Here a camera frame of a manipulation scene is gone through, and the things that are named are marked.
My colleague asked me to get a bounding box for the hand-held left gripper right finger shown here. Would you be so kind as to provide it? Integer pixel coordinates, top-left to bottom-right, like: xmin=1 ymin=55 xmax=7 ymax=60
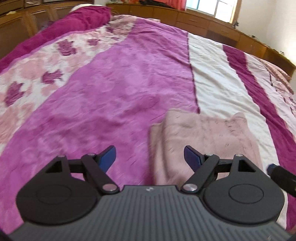
xmin=180 ymin=146 xmax=260 ymax=194

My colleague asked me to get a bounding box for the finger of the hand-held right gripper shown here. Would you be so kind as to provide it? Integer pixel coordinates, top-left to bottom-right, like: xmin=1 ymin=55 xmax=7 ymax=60
xmin=267 ymin=164 xmax=296 ymax=198

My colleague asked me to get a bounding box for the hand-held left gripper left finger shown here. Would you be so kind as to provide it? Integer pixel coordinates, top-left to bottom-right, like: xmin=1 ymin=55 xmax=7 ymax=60
xmin=44 ymin=146 xmax=120 ymax=194

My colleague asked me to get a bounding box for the pink knit cardigan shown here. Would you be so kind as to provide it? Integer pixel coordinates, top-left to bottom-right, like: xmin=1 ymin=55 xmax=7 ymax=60
xmin=149 ymin=110 xmax=264 ymax=186

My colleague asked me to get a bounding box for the striped magenta and white blanket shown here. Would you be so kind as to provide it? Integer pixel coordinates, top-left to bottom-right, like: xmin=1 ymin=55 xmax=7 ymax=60
xmin=0 ymin=15 xmax=296 ymax=232

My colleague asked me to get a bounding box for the pale pink knitted blanket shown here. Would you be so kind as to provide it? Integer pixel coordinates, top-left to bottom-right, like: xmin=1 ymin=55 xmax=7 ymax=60
xmin=261 ymin=58 xmax=296 ymax=93

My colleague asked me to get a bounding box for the long low wooden cabinet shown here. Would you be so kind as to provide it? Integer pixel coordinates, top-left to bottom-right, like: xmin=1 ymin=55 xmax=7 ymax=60
xmin=106 ymin=2 xmax=292 ymax=81

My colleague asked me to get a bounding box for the magenta pillow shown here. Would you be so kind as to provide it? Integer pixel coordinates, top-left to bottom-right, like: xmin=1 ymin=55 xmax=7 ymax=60
xmin=0 ymin=5 xmax=111 ymax=72

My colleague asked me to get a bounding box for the window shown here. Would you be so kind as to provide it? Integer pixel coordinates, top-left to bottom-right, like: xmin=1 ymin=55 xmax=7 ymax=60
xmin=185 ymin=0 xmax=242 ymax=24

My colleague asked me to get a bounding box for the orange and cream curtain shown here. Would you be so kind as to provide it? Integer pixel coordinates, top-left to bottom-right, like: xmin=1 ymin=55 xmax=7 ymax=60
xmin=168 ymin=0 xmax=188 ymax=11

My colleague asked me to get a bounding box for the dark cloth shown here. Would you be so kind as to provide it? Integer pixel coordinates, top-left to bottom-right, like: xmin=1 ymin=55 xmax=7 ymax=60
xmin=139 ymin=0 xmax=170 ymax=7

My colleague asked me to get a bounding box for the dark wooden headboard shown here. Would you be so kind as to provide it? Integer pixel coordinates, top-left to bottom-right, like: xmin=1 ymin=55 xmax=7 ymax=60
xmin=0 ymin=0 xmax=95 ymax=59

